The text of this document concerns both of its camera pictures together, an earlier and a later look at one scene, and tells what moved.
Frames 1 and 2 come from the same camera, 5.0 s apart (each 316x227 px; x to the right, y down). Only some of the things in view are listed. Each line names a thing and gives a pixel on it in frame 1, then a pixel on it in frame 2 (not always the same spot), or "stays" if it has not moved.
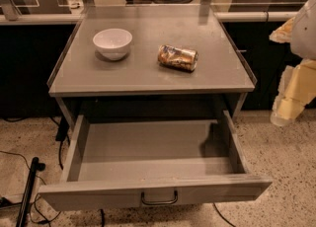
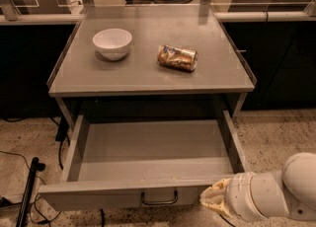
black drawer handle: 159,202 stays
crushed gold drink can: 178,57 stays
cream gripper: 304,35 to 239,193
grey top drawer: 126,164 stays
